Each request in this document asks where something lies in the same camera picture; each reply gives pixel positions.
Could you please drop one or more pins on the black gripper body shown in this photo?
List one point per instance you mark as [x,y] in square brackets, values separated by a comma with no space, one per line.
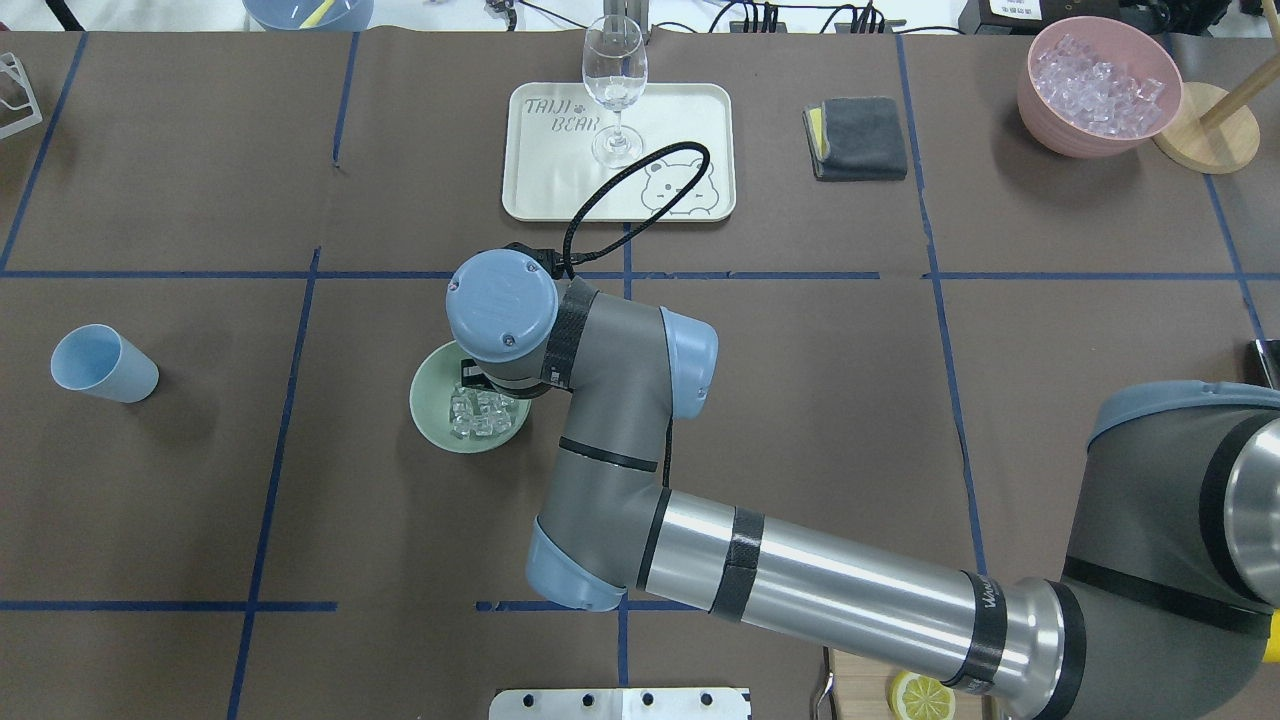
[470,381]

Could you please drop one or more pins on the green bowl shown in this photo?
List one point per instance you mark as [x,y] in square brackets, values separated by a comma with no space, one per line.
[430,403]

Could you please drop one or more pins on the light blue cup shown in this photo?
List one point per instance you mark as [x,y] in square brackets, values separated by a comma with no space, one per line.
[98,361]

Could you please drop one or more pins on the metal ice scoop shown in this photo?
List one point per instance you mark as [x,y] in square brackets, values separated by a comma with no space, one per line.
[1266,354]

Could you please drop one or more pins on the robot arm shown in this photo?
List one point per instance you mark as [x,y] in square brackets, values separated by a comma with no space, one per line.
[945,419]

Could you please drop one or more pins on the ice cubes in green bowl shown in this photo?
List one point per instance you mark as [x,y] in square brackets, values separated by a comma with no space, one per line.
[480,414]

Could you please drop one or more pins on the blue bowl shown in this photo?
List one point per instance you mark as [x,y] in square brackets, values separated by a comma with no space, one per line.
[345,16]

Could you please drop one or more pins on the pink bowl with ice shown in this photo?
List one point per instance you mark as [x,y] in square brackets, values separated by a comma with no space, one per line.
[1093,87]

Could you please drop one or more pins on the wine glass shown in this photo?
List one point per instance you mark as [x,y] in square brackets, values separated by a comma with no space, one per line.
[615,71]

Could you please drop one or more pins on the yellow plastic fork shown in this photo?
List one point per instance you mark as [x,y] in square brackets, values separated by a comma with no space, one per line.
[317,15]

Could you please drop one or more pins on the grey yellow cloth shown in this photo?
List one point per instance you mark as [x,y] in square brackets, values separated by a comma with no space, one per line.
[855,139]

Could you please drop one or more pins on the wooden cutting board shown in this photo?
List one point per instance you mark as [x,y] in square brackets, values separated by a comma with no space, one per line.
[861,686]

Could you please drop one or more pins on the lemon half slice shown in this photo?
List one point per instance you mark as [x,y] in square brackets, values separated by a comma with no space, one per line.
[913,696]

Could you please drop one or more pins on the wooden mug tree stand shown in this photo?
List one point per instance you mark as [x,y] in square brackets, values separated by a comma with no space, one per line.
[1214,131]

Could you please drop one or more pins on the white camera stand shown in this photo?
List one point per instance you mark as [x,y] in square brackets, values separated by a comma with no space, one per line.
[623,703]

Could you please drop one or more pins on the white wire cup rack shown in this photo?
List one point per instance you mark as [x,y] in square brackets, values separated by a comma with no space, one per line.
[19,105]

